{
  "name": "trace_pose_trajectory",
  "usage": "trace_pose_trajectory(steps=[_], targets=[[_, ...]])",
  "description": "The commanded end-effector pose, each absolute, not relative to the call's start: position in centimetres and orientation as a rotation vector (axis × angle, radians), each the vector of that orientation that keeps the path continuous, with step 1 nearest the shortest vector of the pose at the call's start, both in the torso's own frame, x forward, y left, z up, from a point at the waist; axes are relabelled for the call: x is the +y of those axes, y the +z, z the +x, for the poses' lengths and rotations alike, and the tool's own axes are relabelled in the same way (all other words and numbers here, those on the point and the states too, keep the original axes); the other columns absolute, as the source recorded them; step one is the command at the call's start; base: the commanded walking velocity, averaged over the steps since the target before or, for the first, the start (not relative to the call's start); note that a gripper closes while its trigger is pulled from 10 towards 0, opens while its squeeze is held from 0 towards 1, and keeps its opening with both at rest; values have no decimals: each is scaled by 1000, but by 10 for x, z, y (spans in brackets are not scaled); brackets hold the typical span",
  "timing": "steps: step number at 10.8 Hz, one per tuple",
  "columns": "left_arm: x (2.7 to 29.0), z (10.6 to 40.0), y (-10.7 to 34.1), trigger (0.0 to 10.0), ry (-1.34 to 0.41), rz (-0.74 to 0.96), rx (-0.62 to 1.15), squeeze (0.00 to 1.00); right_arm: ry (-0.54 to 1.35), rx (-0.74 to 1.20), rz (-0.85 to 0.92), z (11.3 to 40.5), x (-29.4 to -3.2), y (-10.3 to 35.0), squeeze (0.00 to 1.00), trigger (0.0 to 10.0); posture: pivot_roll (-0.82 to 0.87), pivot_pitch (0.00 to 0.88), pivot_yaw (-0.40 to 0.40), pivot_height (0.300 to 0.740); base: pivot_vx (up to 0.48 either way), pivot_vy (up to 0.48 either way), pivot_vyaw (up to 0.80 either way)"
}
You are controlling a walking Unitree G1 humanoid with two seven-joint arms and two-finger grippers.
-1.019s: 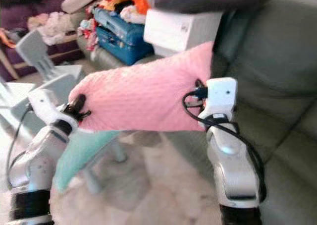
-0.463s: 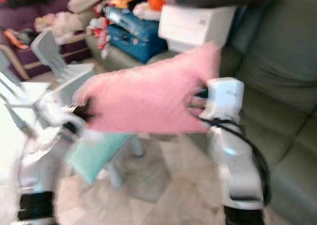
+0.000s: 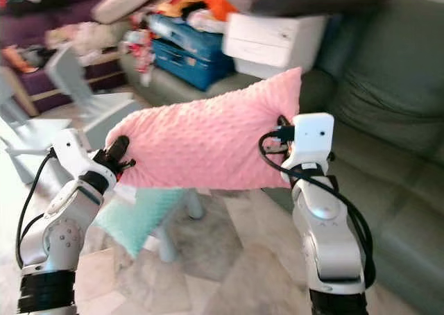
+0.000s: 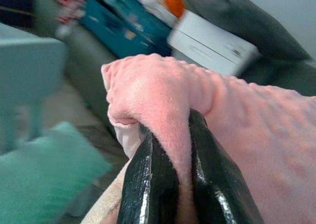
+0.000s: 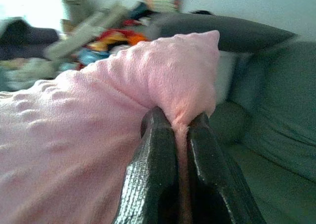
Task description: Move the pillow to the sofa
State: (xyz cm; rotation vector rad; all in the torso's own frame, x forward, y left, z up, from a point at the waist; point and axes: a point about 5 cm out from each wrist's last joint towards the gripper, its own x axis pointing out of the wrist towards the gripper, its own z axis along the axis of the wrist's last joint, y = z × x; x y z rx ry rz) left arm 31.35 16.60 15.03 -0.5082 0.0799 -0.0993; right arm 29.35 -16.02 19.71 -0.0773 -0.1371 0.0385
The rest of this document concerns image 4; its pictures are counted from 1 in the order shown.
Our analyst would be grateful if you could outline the pink plush pillow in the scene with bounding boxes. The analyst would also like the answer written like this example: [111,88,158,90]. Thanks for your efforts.
[80,53,316,224]

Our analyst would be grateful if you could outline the green leather sofa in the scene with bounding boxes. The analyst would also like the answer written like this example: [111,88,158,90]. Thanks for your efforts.
[34,0,316,160]

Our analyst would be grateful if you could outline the white storage box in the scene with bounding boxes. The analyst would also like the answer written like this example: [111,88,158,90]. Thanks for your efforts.
[167,10,260,77]

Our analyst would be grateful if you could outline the blue storage box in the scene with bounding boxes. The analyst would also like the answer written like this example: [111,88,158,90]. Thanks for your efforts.
[80,0,173,59]

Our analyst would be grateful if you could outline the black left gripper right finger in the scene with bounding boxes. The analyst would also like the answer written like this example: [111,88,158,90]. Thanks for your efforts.
[188,109,265,224]

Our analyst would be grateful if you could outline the pile of clothes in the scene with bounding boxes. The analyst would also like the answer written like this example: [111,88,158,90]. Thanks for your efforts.
[53,0,87,25]

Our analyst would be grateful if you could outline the mint green seat cushion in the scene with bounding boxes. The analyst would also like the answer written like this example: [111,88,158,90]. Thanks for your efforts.
[0,121,112,224]

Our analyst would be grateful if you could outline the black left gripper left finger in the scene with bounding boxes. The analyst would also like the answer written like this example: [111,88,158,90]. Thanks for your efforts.
[116,124,181,224]

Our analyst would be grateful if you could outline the light blue child chair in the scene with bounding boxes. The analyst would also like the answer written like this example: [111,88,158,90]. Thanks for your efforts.
[0,38,68,152]

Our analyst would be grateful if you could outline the dark purple sofa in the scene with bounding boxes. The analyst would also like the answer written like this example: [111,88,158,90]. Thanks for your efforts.
[0,0,36,29]

